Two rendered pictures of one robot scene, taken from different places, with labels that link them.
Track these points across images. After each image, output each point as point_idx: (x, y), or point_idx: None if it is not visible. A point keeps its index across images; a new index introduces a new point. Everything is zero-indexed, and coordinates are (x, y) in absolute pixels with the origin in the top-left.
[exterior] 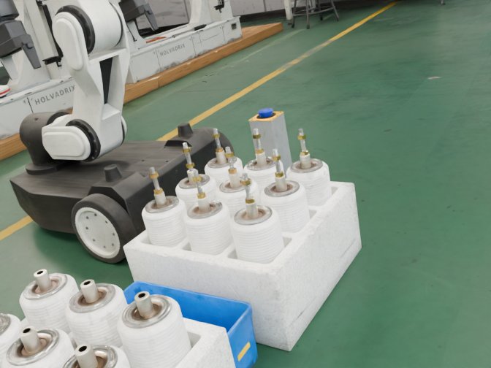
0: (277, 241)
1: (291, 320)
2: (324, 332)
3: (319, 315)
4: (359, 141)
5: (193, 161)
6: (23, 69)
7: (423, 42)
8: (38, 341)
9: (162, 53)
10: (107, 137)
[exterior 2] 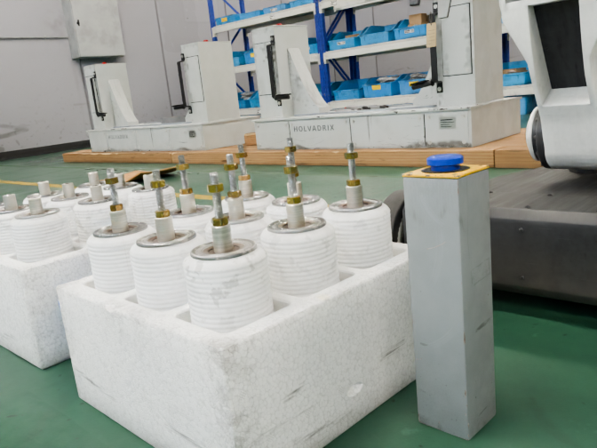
0: (94, 272)
1: (77, 366)
2: (75, 426)
3: (112, 426)
4: None
5: (577, 238)
6: None
7: None
8: (65, 194)
9: None
10: (559, 140)
